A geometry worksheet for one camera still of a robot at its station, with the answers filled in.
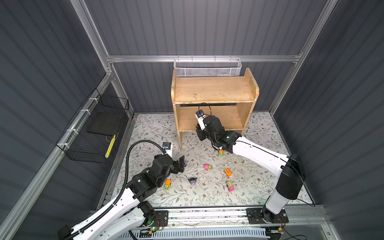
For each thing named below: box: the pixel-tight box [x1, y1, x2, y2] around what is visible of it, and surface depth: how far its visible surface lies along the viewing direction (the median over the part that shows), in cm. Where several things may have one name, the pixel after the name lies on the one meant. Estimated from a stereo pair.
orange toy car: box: [224, 168, 233, 177], surface depth 90 cm
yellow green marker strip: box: [105, 134, 117, 158], surface depth 70 cm
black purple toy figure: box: [187, 177, 198, 186], surface depth 84 cm
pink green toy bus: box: [226, 181, 235, 192], surface depth 84 cm
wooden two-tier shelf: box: [171, 68, 260, 150], surface depth 75 cm
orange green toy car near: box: [164, 179, 172, 190], surface depth 84 cm
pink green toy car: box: [204, 164, 213, 171], surface depth 91 cm
